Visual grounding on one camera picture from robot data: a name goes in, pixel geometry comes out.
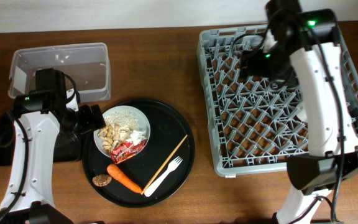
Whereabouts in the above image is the grey plate with food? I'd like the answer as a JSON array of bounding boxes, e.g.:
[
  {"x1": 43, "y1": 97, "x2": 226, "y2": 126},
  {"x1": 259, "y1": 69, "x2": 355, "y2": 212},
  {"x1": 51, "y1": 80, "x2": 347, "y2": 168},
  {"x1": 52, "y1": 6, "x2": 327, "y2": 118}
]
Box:
[{"x1": 94, "y1": 105, "x2": 151, "y2": 158}]

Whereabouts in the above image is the red snack wrapper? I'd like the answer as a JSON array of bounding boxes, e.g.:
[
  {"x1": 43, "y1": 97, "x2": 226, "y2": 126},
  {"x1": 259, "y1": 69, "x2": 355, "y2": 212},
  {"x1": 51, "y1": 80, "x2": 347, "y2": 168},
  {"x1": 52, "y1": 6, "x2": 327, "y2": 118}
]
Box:
[{"x1": 110, "y1": 139, "x2": 147, "y2": 164}]

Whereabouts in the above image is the white tissue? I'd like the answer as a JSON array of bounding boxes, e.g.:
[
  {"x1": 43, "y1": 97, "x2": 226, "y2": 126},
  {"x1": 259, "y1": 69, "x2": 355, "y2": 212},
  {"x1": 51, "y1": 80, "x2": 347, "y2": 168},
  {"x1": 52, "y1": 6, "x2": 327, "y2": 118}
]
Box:
[{"x1": 126, "y1": 130, "x2": 146, "y2": 146}]

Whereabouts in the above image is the white cup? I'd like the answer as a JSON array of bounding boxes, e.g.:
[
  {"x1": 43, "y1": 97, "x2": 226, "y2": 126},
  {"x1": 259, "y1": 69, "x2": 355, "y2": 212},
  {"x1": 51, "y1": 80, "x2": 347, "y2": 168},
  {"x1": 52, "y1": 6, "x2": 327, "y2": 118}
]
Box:
[{"x1": 296, "y1": 102, "x2": 308, "y2": 123}]

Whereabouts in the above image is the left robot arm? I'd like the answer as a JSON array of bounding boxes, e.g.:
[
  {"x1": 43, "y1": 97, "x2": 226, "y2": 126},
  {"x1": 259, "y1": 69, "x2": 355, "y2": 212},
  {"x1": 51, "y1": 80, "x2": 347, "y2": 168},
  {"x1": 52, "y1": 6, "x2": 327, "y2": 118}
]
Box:
[{"x1": 0, "y1": 68, "x2": 106, "y2": 223}]

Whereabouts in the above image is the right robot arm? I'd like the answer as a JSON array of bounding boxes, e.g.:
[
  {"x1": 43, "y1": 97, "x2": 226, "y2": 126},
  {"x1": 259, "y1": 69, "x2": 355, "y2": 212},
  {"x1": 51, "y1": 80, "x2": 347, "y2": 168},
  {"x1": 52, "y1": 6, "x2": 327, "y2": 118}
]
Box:
[{"x1": 240, "y1": 0, "x2": 358, "y2": 223}]

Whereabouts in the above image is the grey dishwasher rack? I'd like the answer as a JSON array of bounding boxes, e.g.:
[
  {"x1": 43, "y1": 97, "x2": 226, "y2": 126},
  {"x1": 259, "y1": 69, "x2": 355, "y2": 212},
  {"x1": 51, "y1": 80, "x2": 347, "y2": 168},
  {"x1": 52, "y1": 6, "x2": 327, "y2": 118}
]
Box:
[{"x1": 196, "y1": 21, "x2": 358, "y2": 177}]

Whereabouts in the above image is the clear plastic bin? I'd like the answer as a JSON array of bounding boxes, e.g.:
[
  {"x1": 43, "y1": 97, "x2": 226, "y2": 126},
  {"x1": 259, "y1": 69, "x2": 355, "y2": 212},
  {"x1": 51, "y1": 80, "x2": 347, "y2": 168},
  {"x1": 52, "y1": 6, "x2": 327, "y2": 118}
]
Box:
[{"x1": 8, "y1": 42, "x2": 111, "y2": 103}]

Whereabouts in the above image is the orange carrot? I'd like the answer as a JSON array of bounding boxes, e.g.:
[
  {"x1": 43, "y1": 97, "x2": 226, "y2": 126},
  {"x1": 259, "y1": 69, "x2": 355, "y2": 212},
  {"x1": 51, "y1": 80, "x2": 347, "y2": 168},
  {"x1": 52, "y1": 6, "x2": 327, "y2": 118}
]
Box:
[{"x1": 107, "y1": 164, "x2": 142, "y2": 194}]

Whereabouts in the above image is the brown cookie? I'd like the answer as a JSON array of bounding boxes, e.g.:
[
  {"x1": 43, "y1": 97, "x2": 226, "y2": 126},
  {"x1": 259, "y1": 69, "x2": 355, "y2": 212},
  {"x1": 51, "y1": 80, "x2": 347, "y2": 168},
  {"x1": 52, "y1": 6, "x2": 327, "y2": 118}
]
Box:
[{"x1": 92, "y1": 174, "x2": 112, "y2": 187}]

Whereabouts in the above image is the black round tray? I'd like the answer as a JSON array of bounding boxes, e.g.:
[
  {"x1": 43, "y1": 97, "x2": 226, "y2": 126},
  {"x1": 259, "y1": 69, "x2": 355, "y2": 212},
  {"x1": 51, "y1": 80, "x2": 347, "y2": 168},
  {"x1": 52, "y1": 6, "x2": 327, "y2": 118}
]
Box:
[{"x1": 82, "y1": 99, "x2": 195, "y2": 208}]

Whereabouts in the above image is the black rectangular tray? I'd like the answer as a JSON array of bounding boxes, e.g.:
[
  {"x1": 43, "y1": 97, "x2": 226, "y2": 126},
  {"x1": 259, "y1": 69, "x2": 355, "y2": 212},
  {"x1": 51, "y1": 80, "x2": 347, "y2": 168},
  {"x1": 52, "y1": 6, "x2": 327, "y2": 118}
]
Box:
[{"x1": 0, "y1": 110, "x2": 81, "y2": 166}]

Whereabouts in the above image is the wooden chopstick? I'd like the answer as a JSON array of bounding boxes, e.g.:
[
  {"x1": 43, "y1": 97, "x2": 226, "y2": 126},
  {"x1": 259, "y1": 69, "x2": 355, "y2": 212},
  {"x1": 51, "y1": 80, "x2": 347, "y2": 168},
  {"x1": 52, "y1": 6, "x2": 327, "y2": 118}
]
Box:
[{"x1": 140, "y1": 134, "x2": 188, "y2": 195}]

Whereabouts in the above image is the white plastic fork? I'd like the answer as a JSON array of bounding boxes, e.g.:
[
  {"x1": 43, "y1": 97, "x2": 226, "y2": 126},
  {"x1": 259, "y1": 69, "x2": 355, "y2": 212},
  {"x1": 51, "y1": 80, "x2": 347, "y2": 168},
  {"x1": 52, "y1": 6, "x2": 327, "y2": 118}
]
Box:
[{"x1": 144, "y1": 156, "x2": 183, "y2": 197}]

